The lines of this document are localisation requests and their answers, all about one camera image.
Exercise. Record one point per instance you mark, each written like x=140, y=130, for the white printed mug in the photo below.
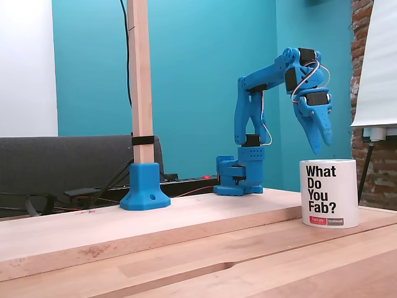
x=344, y=192

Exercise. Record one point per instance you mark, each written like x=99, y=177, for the black flip chart leg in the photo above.
x=365, y=170

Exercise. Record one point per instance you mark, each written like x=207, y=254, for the black power strip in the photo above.
x=186, y=185

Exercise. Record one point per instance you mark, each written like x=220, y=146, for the flat black device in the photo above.
x=82, y=193

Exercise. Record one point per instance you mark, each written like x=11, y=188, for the dark grey sofa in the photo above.
x=62, y=164

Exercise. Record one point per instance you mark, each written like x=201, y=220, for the blue post base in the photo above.
x=144, y=189

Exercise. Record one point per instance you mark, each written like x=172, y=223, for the wooden post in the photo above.
x=141, y=77

